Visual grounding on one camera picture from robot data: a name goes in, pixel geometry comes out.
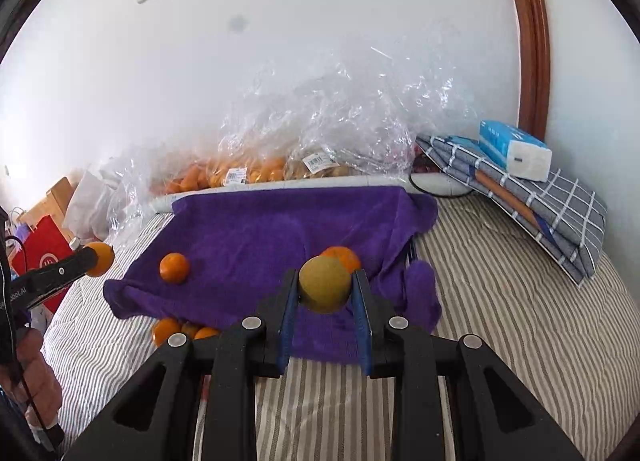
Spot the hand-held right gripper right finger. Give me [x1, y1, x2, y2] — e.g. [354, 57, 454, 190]
[350, 268, 586, 461]

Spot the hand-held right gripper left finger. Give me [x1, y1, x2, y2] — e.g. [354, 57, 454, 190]
[62, 268, 301, 461]

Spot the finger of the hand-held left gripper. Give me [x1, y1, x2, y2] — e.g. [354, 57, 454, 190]
[9, 245, 101, 314]

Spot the oval orange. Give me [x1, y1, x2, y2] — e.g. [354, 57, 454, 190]
[82, 241, 115, 278]

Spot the round green fruit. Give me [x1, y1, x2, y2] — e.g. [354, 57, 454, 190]
[298, 255, 352, 314]

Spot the large orange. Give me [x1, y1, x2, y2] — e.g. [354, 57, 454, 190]
[320, 246, 362, 274]

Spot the white tray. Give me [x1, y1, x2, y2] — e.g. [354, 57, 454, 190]
[150, 176, 436, 214]

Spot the person's left hand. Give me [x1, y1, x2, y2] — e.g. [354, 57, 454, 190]
[0, 328, 63, 429]

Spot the red paper bag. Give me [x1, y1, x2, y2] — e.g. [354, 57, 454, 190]
[10, 215, 76, 314]

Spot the white plastic bag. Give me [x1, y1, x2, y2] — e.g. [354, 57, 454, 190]
[62, 168, 121, 242]

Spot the cardboard box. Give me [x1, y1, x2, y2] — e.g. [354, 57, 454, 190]
[20, 176, 76, 237]

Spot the purple towel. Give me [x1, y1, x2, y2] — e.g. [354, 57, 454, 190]
[103, 186, 442, 364]

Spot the crumpled clear plastic sheet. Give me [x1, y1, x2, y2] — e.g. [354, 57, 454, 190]
[107, 156, 171, 242]

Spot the striped bed sheet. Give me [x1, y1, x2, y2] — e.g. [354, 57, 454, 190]
[42, 186, 640, 461]

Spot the clear bag of brown fruit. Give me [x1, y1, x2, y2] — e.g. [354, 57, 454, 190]
[282, 141, 381, 182]

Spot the clear bag of oranges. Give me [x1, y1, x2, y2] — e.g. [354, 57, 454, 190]
[150, 131, 291, 197]

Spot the crumpled clear plastic bag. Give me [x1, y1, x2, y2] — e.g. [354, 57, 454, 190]
[220, 46, 481, 177]

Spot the grey checked folded quilt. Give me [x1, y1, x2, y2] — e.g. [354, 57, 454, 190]
[415, 134, 608, 284]

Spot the blue white tissue pack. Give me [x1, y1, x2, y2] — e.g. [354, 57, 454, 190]
[477, 120, 553, 184]

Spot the black round cable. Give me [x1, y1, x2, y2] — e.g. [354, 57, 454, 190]
[409, 168, 476, 199]

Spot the brown wooden door frame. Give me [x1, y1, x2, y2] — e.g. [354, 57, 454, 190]
[500, 0, 551, 139]

